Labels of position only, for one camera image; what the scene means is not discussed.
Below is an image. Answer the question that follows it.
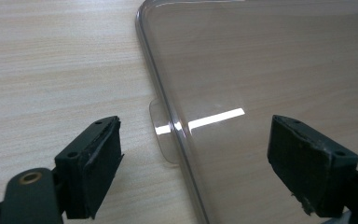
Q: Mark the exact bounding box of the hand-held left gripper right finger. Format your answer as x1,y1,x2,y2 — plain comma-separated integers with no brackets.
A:
267,114,358,218

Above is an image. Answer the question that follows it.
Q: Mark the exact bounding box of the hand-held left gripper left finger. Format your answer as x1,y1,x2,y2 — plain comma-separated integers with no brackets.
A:
54,116,125,220

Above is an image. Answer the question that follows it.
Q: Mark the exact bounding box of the clear plastic lid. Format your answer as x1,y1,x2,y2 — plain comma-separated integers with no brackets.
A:
134,0,358,224

